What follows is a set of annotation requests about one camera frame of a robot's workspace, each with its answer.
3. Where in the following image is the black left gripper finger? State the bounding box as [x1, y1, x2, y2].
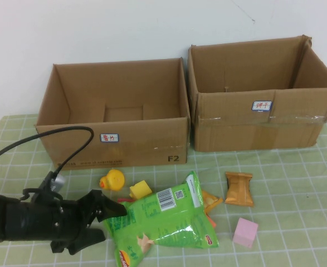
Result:
[89, 191, 128, 223]
[67, 227, 107, 256]

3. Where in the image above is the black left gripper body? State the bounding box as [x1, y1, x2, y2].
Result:
[21, 190, 103, 254]

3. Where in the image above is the green chips bag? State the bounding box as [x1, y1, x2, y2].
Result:
[103, 170, 219, 267]

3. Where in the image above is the golden brown snack packet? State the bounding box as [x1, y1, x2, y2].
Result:
[224, 171, 255, 207]

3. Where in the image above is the yellow cracker snack packet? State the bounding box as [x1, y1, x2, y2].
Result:
[201, 190, 224, 216]

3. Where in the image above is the yellow rubber duck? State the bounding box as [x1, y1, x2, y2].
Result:
[99, 169, 126, 192]

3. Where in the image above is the yellow foam cube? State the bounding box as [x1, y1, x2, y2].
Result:
[129, 180, 153, 201]

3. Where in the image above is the cardboard box with F2 print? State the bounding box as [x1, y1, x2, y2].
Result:
[35, 57, 191, 171]

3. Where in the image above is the pink foam cube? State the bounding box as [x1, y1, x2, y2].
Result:
[232, 217, 259, 249]

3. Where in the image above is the taped cardboard box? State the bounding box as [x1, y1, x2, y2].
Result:
[187, 34, 327, 153]

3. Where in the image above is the green checked tablecloth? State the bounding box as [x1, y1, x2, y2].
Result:
[0, 112, 327, 267]

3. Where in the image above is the black left camera cable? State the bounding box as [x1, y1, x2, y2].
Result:
[0, 126, 95, 179]

